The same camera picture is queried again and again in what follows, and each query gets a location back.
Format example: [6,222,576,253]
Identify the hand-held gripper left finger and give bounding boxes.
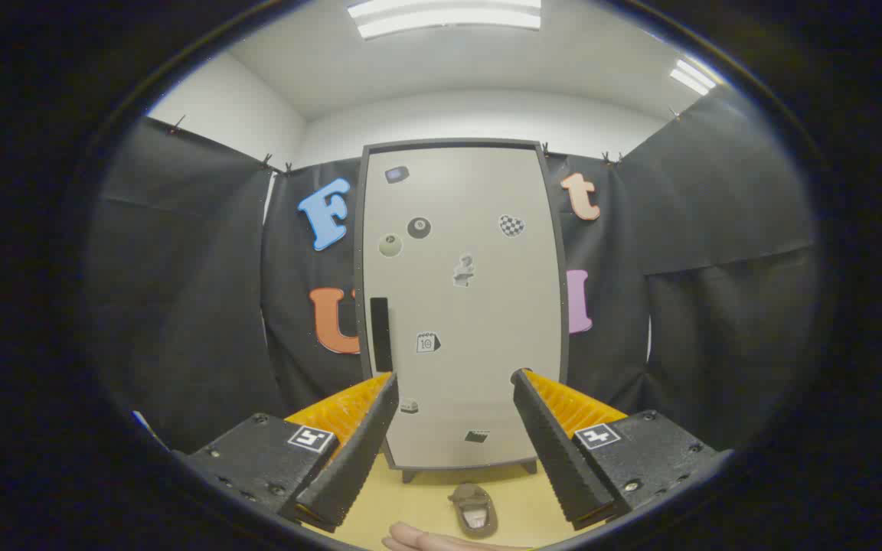
[173,372,400,534]

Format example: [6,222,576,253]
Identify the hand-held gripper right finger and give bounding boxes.
[511,368,733,531]

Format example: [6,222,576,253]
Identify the brown fluffy slipper shoe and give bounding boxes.
[449,484,498,539]

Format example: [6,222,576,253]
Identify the white shoe cabinet door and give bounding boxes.
[362,145,564,469]

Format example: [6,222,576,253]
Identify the grey shoe cabinet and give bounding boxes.
[354,139,570,484]

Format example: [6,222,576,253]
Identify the black backdrop cloth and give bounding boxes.
[85,84,821,452]

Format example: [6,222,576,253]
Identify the small ceiling light panel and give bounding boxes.
[669,60,717,96]

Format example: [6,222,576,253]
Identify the long ceiling light panel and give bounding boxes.
[347,0,542,39]

